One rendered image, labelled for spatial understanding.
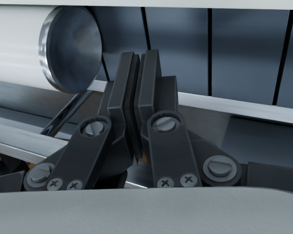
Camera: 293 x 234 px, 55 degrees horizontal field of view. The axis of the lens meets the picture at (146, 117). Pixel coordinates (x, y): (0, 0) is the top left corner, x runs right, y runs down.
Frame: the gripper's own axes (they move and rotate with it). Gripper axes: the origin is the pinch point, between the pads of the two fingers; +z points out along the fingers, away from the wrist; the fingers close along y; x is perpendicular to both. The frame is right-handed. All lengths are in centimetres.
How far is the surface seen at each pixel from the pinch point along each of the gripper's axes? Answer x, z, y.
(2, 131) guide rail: -3.2, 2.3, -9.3
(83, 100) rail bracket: -9.4, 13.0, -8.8
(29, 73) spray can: -0.2, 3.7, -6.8
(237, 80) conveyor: -2.7, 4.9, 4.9
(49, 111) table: -14.7, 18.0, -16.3
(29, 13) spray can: 2.4, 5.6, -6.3
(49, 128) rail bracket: -9.0, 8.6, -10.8
